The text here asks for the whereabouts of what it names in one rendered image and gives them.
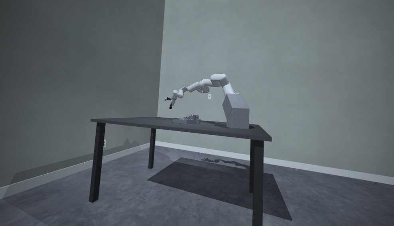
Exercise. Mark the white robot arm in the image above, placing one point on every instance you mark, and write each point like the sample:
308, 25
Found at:
216, 80

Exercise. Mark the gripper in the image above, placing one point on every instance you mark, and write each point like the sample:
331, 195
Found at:
172, 103

